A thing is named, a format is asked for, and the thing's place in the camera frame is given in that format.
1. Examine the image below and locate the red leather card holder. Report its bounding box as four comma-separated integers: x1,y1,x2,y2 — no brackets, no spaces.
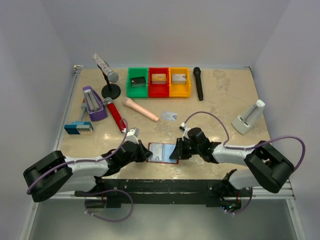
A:
147,142,179,165

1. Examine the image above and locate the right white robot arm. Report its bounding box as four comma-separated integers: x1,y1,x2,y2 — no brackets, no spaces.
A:
169,127,295,194

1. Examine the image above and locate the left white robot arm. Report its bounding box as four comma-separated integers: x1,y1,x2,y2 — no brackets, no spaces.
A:
23,140,152,203

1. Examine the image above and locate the silver card in yellow bin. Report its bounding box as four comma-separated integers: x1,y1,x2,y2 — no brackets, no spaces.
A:
171,73,187,85

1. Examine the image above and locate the black card in green bin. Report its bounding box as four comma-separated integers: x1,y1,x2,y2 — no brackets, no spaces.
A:
130,76,146,88

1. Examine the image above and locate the tan card in red bin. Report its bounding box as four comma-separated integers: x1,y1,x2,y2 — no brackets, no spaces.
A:
151,73,167,85

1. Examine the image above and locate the red microphone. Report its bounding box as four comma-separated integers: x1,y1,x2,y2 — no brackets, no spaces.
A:
104,97,127,133

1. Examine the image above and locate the pink microphone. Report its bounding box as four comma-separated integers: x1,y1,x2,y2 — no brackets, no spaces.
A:
123,97,159,122

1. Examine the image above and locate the purple metronome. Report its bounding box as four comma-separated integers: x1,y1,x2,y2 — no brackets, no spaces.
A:
82,86,108,122

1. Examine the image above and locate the blue grey block tool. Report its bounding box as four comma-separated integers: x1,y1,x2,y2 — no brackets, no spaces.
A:
64,121,94,135

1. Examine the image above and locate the yellow plastic bin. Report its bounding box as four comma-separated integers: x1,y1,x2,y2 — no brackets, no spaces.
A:
169,67,192,98

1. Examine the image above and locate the black microphone stand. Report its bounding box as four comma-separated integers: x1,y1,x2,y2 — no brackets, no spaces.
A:
101,72,121,100

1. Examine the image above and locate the grey orange small tool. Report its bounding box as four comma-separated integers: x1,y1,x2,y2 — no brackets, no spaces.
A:
79,98,87,122

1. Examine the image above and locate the green plastic bin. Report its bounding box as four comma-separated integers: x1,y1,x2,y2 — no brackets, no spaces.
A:
126,67,149,98

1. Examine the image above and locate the red plastic bin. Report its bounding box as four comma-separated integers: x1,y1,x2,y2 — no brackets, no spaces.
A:
148,67,170,98

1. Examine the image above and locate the black microphone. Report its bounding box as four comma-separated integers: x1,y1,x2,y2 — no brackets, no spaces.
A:
193,67,204,101

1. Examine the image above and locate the glitter microphone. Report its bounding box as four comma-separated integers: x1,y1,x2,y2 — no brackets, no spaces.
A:
92,53,119,83

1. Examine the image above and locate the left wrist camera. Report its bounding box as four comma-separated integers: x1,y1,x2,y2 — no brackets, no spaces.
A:
124,127,140,144

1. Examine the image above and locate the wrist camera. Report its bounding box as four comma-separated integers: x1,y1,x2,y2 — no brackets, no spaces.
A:
179,122,191,139
124,127,140,144

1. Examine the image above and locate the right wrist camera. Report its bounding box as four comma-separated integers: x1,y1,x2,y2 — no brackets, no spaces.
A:
179,122,191,139

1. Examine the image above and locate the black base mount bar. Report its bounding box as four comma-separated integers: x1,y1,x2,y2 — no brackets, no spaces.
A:
74,179,251,208

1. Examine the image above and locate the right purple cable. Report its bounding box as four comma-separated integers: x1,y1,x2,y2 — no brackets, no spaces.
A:
183,111,306,176

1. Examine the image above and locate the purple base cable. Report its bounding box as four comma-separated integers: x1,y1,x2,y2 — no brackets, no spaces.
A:
84,188,135,222

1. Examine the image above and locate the aluminium frame rail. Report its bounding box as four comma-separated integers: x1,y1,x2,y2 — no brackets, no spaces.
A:
18,65,83,240

